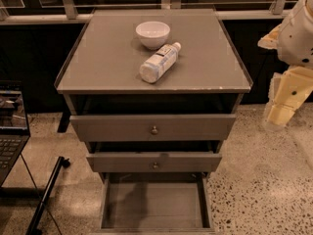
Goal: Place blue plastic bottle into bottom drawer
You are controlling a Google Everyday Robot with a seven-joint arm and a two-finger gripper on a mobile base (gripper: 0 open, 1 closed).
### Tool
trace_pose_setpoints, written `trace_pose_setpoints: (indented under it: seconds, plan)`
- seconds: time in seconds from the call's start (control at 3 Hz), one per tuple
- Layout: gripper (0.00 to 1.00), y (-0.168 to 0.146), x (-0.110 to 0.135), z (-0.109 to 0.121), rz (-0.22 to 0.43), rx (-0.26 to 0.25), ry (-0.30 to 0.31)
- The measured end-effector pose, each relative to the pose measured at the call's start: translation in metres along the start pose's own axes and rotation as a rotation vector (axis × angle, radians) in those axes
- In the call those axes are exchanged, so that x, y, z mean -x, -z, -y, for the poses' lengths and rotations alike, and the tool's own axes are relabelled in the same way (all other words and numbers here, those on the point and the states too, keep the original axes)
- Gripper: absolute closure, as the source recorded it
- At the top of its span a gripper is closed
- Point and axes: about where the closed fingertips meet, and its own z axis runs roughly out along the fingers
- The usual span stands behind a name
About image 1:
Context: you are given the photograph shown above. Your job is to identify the grey middle drawer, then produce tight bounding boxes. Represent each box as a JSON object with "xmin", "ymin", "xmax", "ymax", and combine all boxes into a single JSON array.
[{"xmin": 86, "ymin": 152, "xmax": 222, "ymax": 172}]

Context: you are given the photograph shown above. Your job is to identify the white ceramic bowl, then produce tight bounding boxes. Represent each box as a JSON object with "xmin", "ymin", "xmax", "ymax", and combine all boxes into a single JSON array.
[{"xmin": 135, "ymin": 22, "xmax": 170, "ymax": 50}]

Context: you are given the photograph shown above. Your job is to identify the grey top drawer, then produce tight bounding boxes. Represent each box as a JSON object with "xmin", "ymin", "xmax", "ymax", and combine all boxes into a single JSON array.
[{"xmin": 70, "ymin": 115, "xmax": 236, "ymax": 142}]

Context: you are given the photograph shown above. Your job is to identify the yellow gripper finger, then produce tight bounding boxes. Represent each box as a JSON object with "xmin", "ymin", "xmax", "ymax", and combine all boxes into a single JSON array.
[{"xmin": 263, "ymin": 102, "xmax": 294, "ymax": 129}]

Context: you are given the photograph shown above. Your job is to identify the grey drawer cabinet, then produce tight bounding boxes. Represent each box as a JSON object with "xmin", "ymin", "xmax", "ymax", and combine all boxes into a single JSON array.
[{"xmin": 54, "ymin": 7, "xmax": 254, "ymax": 235}]

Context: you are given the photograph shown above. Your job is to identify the clear plastic water bottle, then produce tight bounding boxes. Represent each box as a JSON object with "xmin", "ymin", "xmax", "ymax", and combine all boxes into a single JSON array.
[{"xmin": 139, "ymin": 42, "xmax": 181, "ymax": 83}]

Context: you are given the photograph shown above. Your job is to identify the grey bottom drawer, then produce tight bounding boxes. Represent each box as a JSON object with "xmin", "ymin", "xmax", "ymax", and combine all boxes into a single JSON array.
[{"xmin": 96, "ymin": 172, "xmax": 217, "ymax": 235}]

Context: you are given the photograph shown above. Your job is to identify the black laptop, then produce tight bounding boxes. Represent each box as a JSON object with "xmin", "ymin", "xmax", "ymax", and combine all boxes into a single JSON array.
[{"xmin": 0, "ymin": 80, "xmax": 30, "ymax": 186}]

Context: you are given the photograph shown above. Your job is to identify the grey drawer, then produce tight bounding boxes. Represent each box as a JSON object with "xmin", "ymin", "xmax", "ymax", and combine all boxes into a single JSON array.
[
  {"xmin": 70, "ymin": 115, "xmax": 236, "ymax": 142},
  {"xmin": 86, "ymin": 152, "xmax": 222, "ymax": 172},
  {"xmin": 96, "ymin": 172, "xmax": 217, "ymax": 235}
]

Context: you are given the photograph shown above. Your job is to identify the black stand bar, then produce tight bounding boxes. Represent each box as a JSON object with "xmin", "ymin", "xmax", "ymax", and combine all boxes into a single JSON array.
[{"xmin": 25, "ymin": 157, "xmax": 70, "ymax": 235}]

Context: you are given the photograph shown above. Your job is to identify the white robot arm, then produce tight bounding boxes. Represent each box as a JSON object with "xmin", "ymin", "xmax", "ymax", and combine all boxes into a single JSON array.
[{"xmin": 257, "ymin": 0, "xmax": 313, "ymax": 130}]

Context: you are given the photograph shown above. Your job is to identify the metal railing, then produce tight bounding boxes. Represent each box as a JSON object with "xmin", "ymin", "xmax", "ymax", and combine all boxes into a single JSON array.
[{"xmin": 0, "ymin": 0, "xmax": 313, "ymax": 25}]

